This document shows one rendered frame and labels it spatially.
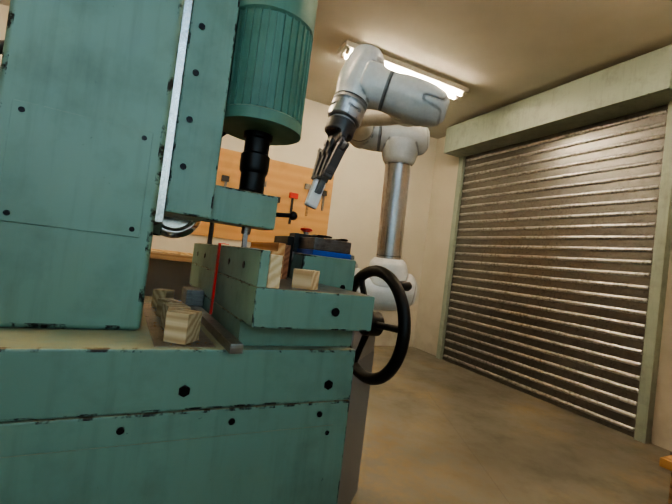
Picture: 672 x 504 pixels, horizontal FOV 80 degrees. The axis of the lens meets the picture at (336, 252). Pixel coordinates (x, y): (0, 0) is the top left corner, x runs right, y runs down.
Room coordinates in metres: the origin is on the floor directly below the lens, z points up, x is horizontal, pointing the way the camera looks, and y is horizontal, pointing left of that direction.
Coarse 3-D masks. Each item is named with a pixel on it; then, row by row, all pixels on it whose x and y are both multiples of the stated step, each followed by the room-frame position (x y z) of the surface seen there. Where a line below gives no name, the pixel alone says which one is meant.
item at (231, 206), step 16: (224, 192) 0.77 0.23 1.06; (240, 192) 0.78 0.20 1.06; (224, 208) 0.77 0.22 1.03; (240, 208) 0.78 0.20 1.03; (256, 208) 0.80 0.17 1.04; (272, 208) 0.82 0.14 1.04; (224, 224) 0.83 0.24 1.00; (240, 224) 0.79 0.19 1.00; (256, 224) 0.80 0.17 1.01; (272, 224) 0.82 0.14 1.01
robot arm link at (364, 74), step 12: (360, 48) 0.99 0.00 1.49; (372, 48) 0.99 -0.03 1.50; (348, 60) 0.99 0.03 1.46; (360, 60) 0.97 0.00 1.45; (372, 60) 0.98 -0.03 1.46; (348, 72) 0.97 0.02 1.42; (360, 72) 0.97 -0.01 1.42; (372, 72) 0.97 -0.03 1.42; (384, 72) 0.97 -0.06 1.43; (336, 84) 1.01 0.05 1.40; (348, 84) 0.97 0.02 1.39; (360, 84) 0.97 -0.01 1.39; (372, 84) 0.97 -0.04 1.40; (384, 84) 0.97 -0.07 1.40; (360, 96) 0.97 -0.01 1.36; (372, 96) 0.98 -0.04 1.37; (384, 96) 0.98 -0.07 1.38; (372, 108) 1.02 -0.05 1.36
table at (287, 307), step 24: (192, 264) 1.09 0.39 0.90; (216, 288) 0.80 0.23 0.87; (240, 288) 0.65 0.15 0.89; (264, 288) 0.59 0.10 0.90; (288, 288) 0.62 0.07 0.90; (336, 288) 0.76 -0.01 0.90; (240, 312) 0.64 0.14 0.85; (264, 312) 0.59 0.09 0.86; (288, 312) 0.61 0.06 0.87; (312, 312) 0.62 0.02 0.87; (336, 312) 0.64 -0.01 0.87; (360, 312) 0.67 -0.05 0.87
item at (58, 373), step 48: (0, 336) 0.52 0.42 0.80; (48, 336) 0.55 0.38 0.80; (96, 336) 0.58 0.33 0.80; (144, 336) 0.62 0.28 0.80; (0, 384) 0.48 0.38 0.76; (48, 384) 0.50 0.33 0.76; (96, 384) 0.52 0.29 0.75; (144, 384) 0.55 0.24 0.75; (192, 384) 0.58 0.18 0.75; (240, 384) 0.62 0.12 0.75; (288, 384) 0.65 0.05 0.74; (336, 384) 0.70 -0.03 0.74
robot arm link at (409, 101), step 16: (400, 80) 0.97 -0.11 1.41; (416, 80) 0.97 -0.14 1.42; (400, 96) 0.97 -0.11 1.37; (416, 96) 0.96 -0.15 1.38; (432, 96) 0.97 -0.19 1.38; (368, 112) 1.26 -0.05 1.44; (384, 112) 1.03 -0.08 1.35; (400, 112) 0.99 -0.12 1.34; (416, 112) 0.98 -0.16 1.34; (432, 112) 0.98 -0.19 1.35; (368, 128) 1.42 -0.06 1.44
